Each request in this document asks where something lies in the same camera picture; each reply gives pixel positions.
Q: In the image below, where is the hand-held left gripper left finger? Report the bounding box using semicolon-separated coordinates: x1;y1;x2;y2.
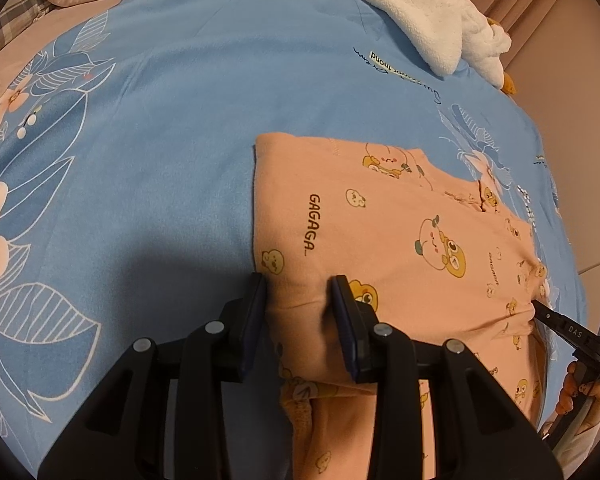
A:
37;272;269;480

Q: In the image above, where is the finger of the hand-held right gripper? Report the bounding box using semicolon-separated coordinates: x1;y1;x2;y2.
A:
530;300;600;362

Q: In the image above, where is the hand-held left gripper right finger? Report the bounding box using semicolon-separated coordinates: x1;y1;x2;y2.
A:
328;275;564;480

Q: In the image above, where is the orange printed baby top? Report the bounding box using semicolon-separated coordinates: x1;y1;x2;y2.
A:
252;132;557;480

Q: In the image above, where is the person's right forearm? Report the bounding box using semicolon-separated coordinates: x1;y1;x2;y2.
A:
539;400;600;467

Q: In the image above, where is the person's right hand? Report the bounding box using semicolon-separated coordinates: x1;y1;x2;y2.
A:
557;357;600;418

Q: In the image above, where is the blue floral blanket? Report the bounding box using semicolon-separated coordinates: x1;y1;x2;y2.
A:
0;0;588;480

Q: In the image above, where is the white goose plush toy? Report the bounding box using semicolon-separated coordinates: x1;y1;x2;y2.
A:
330;0;520;96

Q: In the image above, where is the plaid pillow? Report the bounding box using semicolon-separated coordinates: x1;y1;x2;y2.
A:
0;0;57;70

